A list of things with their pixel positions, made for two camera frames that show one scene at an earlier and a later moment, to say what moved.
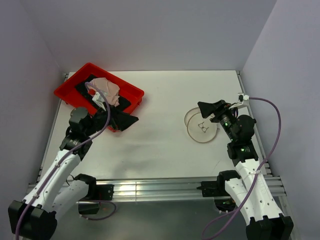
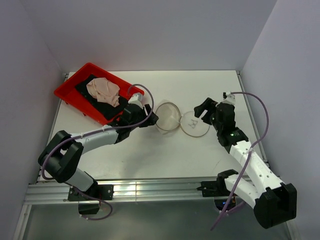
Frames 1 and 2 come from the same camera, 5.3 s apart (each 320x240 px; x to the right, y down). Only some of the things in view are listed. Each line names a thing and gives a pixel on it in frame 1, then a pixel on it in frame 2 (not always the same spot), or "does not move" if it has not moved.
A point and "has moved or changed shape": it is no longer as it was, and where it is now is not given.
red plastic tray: [68, 92] does not move
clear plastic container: [199, 129] has moved or changed shape
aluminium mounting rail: [161, 188] does not move
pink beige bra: [110, 90] does not move
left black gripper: [111, 119] -> [146, 116]
